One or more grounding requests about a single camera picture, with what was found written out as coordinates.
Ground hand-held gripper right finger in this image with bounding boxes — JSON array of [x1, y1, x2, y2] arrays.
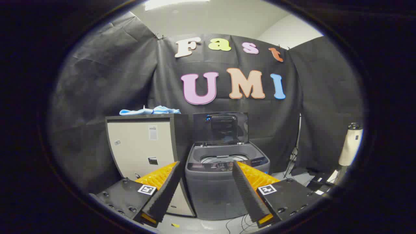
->
[[232, 160, 325, 228]]

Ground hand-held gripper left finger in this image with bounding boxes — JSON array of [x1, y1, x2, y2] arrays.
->
[[89, 161, 182, 228]]

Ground grey washing machine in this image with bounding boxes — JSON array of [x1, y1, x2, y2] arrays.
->
[[185, 142, 271, 221]]

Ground light blue shirt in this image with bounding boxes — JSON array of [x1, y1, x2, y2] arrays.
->
[[119, 105, 181, 116]]

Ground black tripod stand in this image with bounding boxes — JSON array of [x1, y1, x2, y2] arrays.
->
[[283, 143, 300, 178]]

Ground white cylindrical appliance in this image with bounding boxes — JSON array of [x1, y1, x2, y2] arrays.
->
[[338, 122, 364, 167]]

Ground black backdrop cloth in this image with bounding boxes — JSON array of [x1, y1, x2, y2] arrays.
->
[[49, 11, 364, 195]]

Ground ceiling light panel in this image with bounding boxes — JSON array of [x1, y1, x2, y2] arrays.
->
[[144, 0, 210, 11]]

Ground black floor cables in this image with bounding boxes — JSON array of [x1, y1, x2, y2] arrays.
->
[[226, 213, 260, 234]]

